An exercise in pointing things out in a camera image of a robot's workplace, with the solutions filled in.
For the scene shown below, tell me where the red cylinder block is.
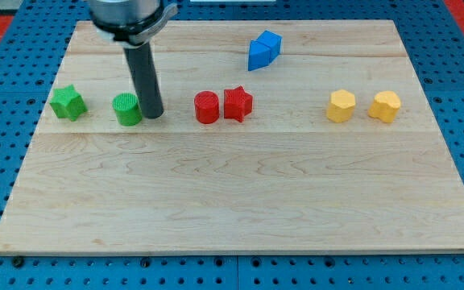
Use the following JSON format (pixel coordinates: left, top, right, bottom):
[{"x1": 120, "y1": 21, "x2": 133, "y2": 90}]
[{"x1": 193, "y1": 91, "x2": 220, "y2": 124}]

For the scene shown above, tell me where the green star block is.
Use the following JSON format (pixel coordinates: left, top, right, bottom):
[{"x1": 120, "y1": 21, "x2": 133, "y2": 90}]
[{"x1": 50, "y1": 85, "x2": 88, "y2": 122}]

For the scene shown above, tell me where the light wooden board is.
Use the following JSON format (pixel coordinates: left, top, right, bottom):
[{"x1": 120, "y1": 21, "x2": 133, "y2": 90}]
[{"x1": 0, "y1": 20, "x2": 464, "y2": 256}]

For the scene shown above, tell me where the yellow heart block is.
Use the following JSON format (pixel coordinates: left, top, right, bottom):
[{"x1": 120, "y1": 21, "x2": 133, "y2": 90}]
[{"x1": 367, "y1": 91, "x2": 401, "y2": 123}]

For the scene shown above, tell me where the yellow hexagon block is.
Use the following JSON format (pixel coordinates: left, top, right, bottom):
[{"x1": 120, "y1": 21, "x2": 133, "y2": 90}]
[{"x1": 325, "y1": 89, "x2": 356, "y2": 123}]

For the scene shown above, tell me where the red star block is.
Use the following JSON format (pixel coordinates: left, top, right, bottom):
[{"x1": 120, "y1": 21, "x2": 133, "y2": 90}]
[{"x1": 224, "y1": 86, "x2": 253, "y2": 122}]

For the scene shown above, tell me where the blue wedge block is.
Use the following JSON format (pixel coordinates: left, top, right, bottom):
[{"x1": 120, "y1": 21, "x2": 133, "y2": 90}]
[{"x1": 247, "y1": 40, "x2": 271, "y2": 71}]

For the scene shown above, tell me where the green cylinder block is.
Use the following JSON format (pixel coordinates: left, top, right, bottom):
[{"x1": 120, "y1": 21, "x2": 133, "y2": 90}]
[{"x1": 112, "y1": 93, "x2": 143, "y2": 126}]

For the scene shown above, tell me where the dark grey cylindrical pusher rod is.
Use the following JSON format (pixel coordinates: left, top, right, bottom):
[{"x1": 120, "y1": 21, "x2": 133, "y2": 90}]
[{"x1": 124, "y1": 43, "x2": 164, "y2": 119}]

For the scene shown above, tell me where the blue cube block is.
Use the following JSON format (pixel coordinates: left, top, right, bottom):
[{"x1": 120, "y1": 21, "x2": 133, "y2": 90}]
[{"x1": 256, "y1": 30, "x2": 282, "y2": 63}]

